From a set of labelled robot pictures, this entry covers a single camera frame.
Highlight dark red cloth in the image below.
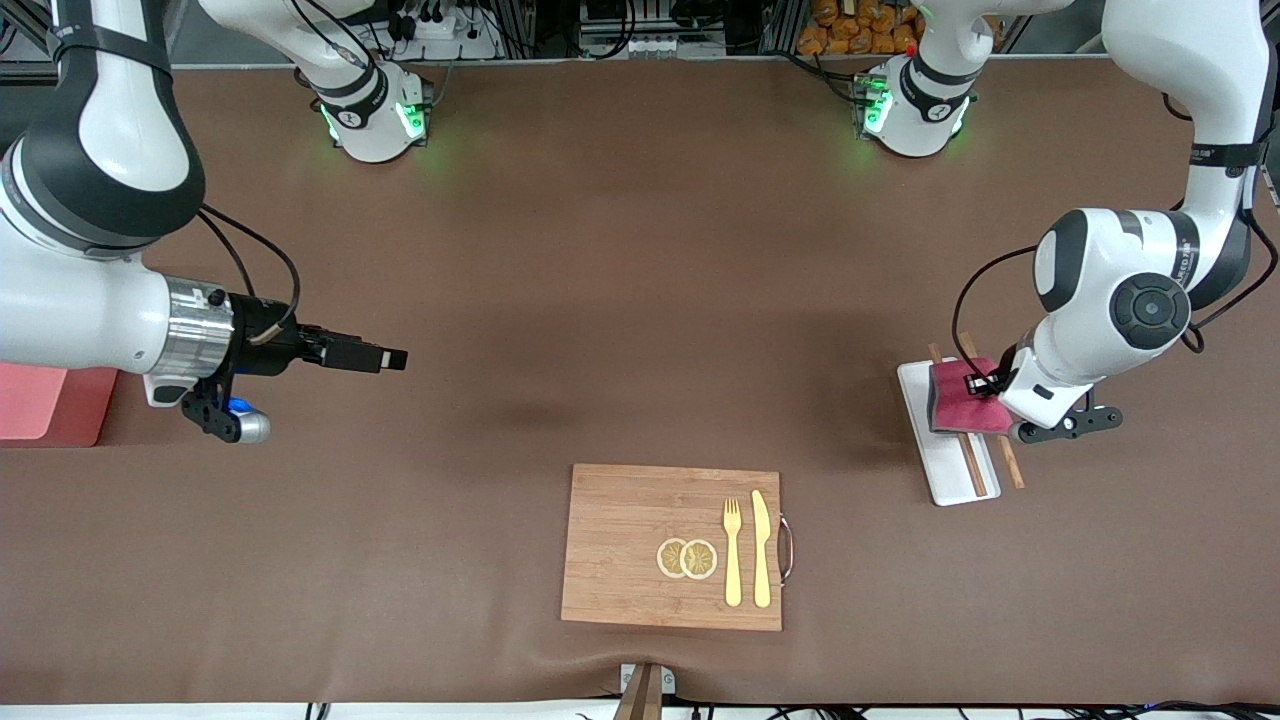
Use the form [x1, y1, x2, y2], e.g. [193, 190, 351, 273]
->
[928, 358, 1017, 435]

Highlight brown table mat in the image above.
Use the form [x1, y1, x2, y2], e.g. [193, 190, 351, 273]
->
[0, 60, 1280, 707]

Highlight brown wooden chopstick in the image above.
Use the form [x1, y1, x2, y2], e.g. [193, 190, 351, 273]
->
[928, 343, 989, 499]
[960, 333, 1026, 491]

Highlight bamboo cutting board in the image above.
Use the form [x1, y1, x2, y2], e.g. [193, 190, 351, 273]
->
[560, 463, 784, 632]

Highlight white power strip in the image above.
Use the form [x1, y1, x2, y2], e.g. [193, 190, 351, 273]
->
[385, 0, 503, 61]

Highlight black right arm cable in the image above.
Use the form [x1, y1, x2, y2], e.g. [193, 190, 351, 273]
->
[198, 205, 302, 347]

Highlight yellow fork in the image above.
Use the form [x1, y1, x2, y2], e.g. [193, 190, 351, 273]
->
[722, 497, 745, 608]

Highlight white rectangular tray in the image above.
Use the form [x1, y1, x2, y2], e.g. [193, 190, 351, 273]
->
[897, 358, 1002, 507]

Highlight yellow knife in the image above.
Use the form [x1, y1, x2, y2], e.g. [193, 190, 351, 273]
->
[751, 489, 774, 609]

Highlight pink plastic bin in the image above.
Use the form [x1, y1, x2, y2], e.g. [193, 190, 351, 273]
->
[0, 362, 120, 448]

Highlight black electronics rack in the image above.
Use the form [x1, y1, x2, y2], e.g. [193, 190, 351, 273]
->
[578, 0, 733, 59]

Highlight orange snack packs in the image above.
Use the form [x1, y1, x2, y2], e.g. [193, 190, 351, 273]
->
[797, 0, 923, 57]

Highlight metal table clamp bracket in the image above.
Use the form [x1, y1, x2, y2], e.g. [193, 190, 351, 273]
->
[612, 662, 678, 720]

